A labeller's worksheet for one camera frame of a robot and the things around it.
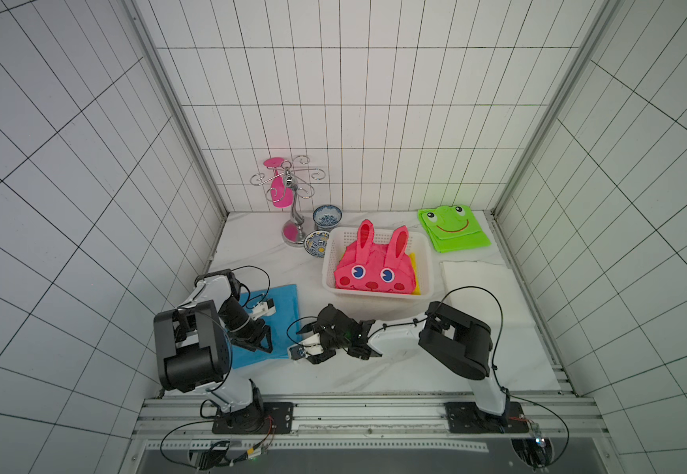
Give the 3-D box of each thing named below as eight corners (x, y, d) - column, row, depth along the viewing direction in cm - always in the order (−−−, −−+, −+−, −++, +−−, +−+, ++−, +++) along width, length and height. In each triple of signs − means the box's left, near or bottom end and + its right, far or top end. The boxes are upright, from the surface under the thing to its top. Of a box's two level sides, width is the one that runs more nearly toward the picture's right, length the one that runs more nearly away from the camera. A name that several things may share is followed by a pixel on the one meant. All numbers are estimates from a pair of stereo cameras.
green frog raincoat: (434, 254, 109) (436, 250, 107) (417, 212, 123) (418, 208, 121) (488, 247, 111) (491, 243, 109) (465, 208, 125) (467, 203, 123)
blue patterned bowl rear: (313, 227, 116) (312, 222, 113) (314, 210, 122) (314, 204, 119) (341, 227, 116) (341, 222, 113) (342, 210, 122) (342, 204, 119)
